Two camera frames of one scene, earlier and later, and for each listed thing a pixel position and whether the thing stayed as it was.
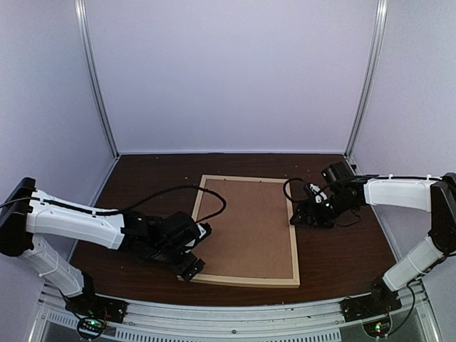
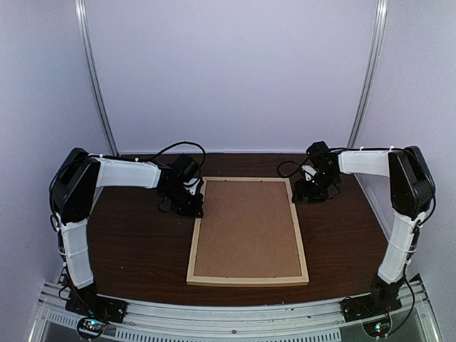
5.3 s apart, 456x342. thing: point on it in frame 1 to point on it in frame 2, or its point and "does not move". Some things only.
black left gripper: x=183 y=268 to x=194 y=210
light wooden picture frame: x=182 y=278 to x=282 y=281
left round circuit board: x=90 y=328 does not move
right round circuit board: x=377 y=328 does not move
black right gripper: x=303 y=207 to x=302 y=190
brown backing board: x=250 y=236 does not move
